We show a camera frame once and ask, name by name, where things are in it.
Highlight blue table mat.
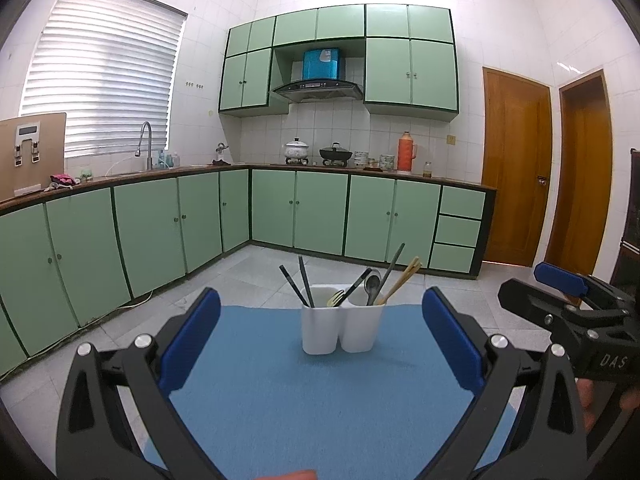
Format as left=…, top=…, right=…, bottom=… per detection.
left=142, top=304, right=518, bottom=480

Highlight green base cabinets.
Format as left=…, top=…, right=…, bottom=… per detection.
left=0, top=164, right=497, bottom=376

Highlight green wall cabinets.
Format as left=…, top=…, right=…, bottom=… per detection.
left=218, top=4, right=460, bottom=122

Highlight black wok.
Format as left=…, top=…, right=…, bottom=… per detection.
left=319, top=142, right=354, bottom=162

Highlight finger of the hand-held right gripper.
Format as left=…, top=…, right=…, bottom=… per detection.
left=497, top=277, right=576, bottom=332
left=533, top=261, right=640, bottom=311

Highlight orange thermos flask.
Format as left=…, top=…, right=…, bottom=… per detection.
left=396, top=131, right=417, bottom=173

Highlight brown cardboard box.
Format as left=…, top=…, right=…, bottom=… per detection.
left=0, top=112, right=67, bottom=201

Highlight wooden door with dark frame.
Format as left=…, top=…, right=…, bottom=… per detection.
left=544, top=69, right=615, bottom=277

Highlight blue wrapped hood chimney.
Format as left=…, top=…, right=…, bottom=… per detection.
left=301, top=48, right=346, bottom=82

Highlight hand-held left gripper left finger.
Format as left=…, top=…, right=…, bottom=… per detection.
left=55, top=287, right=226, bottom=480

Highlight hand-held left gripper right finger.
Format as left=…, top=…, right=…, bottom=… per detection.
left=421, top=287, right=588, bottom=480

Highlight closed wooden door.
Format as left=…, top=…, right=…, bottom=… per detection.
left=481, top=66, right=553, bottom=267

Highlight black range hood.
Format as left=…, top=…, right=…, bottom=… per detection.
left=271, top=80, right=364, bottom=104

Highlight black spoon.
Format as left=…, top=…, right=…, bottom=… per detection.
left=363, top=269, right=382, bottom=307

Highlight person's right hand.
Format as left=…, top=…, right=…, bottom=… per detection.
left=575, top=379, right=640, bottom=433

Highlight white two-compartment utensil holder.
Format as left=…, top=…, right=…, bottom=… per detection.
left=301, top=284, right=386, bottom=356

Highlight metal kitchen faucet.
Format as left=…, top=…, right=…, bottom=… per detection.
left=135, top=121, right=153, bottom=171

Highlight dark wooden furniture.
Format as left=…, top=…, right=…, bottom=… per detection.
left=611, top=148, right=640, bottom=288

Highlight white window blind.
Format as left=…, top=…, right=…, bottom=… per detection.
left=19, top=0, right=189, bottom=158

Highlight white cooking pot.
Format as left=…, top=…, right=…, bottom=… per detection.
left=284, top=137, right=311, bottom=160

